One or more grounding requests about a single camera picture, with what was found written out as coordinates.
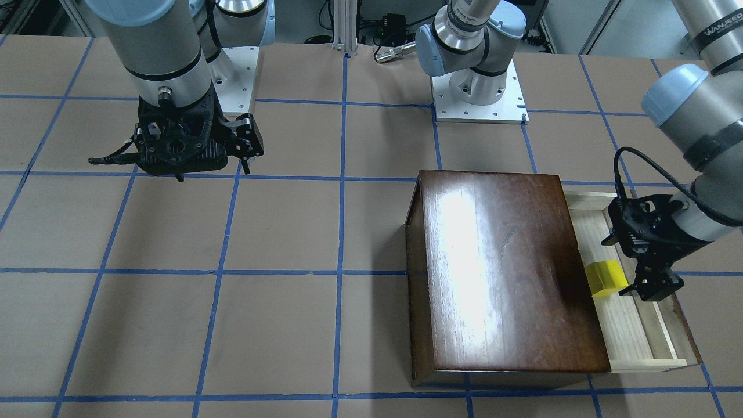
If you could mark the aluminium frame post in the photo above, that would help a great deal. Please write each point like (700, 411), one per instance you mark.
(345, 23)

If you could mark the black power adapter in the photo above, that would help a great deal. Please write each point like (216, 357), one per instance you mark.
(392, 23)

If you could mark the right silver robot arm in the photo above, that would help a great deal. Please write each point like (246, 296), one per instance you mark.
(166, 46)

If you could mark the yellow block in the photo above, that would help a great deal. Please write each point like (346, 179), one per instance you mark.
(606, 278)

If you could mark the dark wooden drawer cabinet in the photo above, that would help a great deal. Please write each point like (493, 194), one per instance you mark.
(498, 294)

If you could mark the light wooden drawer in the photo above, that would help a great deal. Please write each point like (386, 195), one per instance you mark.
(640, 336)

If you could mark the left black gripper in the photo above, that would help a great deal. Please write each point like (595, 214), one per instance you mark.
(668, 237)

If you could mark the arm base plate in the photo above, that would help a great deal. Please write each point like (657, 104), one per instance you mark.
(466, 96)
(234, 72)

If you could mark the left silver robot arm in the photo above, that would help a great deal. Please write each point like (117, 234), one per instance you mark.
(698, 110)

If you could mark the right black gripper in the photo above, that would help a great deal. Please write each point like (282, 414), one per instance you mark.
(248, 137)

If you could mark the silver cylindrical connector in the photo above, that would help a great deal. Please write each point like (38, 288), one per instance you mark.
(395, 53)

